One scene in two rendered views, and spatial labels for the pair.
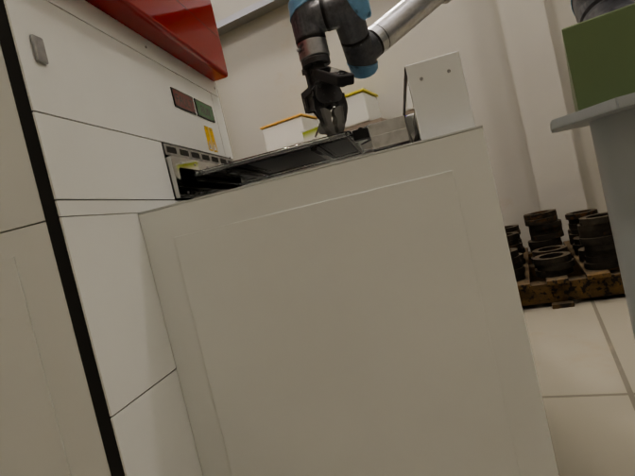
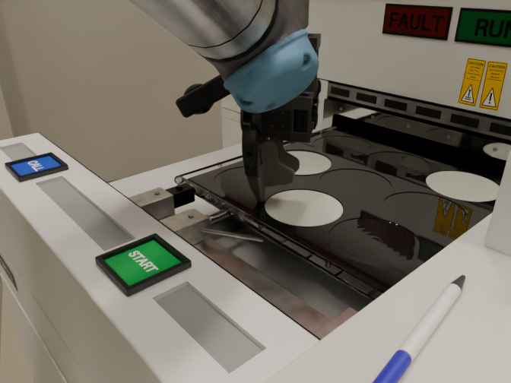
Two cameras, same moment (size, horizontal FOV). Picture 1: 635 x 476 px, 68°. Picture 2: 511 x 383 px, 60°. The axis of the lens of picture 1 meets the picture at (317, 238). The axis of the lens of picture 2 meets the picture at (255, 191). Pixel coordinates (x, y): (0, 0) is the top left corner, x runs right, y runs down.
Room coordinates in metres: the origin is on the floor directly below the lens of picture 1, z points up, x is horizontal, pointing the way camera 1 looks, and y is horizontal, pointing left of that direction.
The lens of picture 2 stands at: (1.47, -0.52, 1.17)
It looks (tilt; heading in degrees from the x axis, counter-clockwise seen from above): 26 degrees down; 128
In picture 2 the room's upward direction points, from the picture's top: straight up
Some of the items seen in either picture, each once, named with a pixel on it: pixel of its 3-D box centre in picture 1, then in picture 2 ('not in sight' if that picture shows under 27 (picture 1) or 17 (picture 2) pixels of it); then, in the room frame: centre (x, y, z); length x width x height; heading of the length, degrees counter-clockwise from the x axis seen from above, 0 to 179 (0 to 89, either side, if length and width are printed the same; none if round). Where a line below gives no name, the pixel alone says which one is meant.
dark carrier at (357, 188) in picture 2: (288, 161); (354, 184); (1.23, 0.03, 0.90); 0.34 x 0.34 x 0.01; 80
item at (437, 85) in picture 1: (430, 123); (92, 267); (1.09, -0.32, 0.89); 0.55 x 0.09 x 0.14; 169
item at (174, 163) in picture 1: (212, 180); (420, 148); (1.25, 0.24, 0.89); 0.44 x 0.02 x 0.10; 169
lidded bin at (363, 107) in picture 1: (349, 115); not in sight; (3.99, -0.50, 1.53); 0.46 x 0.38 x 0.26; 64
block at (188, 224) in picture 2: not in sight; (173, 232); (1.12, -0.22, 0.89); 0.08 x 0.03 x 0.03; 79
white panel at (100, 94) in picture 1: (163, 126); (351, 60); (1.08, 0.29, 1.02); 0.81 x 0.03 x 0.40; 169
